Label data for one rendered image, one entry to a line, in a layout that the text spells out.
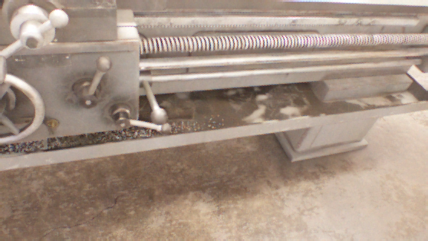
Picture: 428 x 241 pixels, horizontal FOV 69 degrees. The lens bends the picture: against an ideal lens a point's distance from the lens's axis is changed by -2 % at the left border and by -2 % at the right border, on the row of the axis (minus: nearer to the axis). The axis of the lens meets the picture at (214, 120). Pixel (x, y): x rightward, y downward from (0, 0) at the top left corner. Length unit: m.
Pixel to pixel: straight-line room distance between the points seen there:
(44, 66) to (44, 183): 0.78
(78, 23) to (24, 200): 0.90
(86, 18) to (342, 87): 1.04
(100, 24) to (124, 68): 0.13
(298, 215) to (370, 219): 0.35
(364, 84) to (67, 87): 1.16
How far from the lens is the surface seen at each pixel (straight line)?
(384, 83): 1.58
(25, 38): 0.62
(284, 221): 1.45
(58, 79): 0.80
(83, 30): 0.72
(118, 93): 0.83
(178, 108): 1.15
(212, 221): 1.36
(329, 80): 1.41
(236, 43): 0.93
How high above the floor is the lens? 1.20
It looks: 45 degrees down
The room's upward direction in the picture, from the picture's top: 14 degrees clockwise
